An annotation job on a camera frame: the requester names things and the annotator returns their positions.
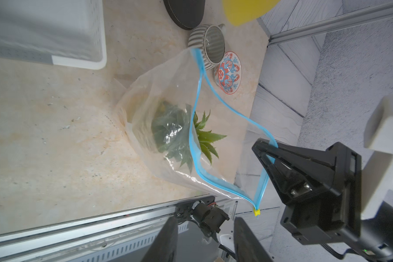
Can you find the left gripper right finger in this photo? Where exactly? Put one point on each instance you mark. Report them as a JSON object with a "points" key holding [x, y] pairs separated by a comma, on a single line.
{"points": [[247, 247]]}

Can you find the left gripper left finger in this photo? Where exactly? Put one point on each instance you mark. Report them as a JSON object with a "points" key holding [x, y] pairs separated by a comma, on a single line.
{"points": [[164, 247]]}

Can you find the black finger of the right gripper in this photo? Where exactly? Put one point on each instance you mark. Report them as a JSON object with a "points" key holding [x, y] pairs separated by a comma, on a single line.
{"points": [[299, 175]]}

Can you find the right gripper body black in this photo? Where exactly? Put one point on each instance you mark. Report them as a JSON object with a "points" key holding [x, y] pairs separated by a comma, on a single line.
{"points": [[325, 204]]}

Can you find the yellow pineapple green crown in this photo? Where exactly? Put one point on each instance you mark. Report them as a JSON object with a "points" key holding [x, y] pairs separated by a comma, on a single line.
{"points": [[170, 128]]}

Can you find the clear zip-top bag blue seal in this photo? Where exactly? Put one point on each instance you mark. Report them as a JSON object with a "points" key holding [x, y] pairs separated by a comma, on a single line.
{"points": [[237, 172]]}

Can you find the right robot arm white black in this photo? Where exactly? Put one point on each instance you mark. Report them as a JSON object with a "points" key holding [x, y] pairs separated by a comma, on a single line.
{"points": [[375, 243]]}

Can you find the red blue patterned bowl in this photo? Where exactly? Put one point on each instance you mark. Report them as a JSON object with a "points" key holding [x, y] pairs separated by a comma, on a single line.
{"points": [[228, 74]]}

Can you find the yellow plastic wine glass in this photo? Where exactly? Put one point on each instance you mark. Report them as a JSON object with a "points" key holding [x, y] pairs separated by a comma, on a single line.
{"points": [[239, 12]]}

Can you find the black metal cup rack stand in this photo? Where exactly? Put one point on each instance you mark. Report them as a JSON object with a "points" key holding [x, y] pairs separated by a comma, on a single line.
{"points": [[187, 14]]}

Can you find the white plastic basket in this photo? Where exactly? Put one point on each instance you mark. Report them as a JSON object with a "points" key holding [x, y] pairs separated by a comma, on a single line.
{"points": [[66, 33]]}

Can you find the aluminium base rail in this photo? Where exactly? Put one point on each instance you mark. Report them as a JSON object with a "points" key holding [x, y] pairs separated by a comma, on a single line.
{"points": [[106, 237]]}

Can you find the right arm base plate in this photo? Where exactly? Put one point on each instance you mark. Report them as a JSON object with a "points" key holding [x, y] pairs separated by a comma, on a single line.
{"points": [[204, 212]]}

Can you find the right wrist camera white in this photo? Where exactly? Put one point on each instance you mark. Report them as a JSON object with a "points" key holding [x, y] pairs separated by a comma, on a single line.
{"points": [[377, 175]]}

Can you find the right aluminium frame post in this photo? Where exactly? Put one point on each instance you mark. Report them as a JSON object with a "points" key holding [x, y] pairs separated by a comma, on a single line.
{"points": [[337, 23]]}

